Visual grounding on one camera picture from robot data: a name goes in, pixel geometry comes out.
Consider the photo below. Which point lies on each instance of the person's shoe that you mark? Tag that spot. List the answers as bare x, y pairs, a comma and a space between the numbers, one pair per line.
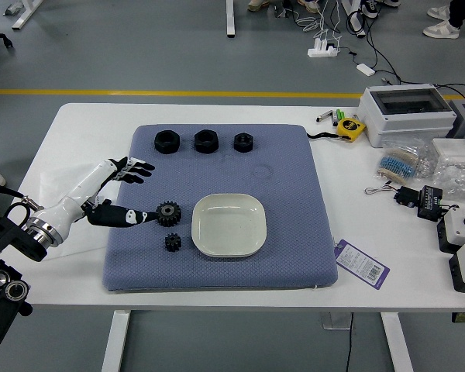
259, 4
370, 7
309, 5

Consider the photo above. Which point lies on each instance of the large black hex nut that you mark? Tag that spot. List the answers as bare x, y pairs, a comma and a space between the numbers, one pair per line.
166, 142
206, 141

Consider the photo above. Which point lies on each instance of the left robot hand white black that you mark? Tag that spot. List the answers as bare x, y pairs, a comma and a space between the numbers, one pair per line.
73, 205

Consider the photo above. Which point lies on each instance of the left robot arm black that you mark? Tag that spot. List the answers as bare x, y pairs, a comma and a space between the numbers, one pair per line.
4, 240

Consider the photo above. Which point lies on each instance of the button box with blue button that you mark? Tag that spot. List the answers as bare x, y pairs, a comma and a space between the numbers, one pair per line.
457, 228

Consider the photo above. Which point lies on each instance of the white power adapter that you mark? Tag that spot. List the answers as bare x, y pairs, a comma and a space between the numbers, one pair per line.
365, 69

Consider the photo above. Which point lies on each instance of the grey electrical enclosure box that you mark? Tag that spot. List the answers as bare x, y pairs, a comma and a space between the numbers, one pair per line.
403, 124

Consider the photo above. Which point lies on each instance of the white desk leg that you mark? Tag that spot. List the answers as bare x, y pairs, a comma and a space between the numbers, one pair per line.
356, 19
231, 17

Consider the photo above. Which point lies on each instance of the bag of blue resistors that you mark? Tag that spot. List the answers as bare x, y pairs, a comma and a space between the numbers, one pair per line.
395, 166

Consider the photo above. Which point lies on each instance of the purple and white label tag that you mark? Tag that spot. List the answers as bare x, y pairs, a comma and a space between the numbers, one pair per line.
360, 263

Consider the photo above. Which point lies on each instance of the white table leg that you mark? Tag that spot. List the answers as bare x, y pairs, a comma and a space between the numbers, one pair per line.
397, 341
116, 341

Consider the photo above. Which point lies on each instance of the black circuit module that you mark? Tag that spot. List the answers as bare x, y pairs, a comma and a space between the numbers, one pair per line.
430, 201

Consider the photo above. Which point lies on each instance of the blue-grey quilted mat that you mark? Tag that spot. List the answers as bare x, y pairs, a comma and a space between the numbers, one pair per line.
217, 174

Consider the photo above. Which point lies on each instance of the flat white box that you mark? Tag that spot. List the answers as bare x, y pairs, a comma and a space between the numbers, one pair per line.
453, 149

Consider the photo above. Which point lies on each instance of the small black hex nut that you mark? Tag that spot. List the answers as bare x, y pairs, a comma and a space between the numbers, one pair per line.
243, 142

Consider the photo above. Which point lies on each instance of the big black gear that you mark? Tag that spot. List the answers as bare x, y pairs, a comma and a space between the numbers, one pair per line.
171, 215

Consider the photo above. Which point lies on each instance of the white power strip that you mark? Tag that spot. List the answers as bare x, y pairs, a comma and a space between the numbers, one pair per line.
321, 52

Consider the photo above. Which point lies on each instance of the grey under-table bracket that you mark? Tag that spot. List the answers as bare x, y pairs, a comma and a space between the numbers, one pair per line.
333, 321

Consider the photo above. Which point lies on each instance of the white square dish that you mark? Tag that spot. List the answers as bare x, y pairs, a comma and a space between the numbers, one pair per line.
228, 228

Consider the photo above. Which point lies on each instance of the silver pen tool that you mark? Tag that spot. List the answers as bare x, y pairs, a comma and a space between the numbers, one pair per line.
325, 116

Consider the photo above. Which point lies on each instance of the clear bag of small parts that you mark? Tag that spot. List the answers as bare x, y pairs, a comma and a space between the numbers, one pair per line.
457, 174

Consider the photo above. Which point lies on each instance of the white desk foot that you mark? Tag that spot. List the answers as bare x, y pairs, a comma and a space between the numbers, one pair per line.
23, 15

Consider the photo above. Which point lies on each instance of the small black gear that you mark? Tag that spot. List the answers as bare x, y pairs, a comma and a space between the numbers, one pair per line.
173, 243

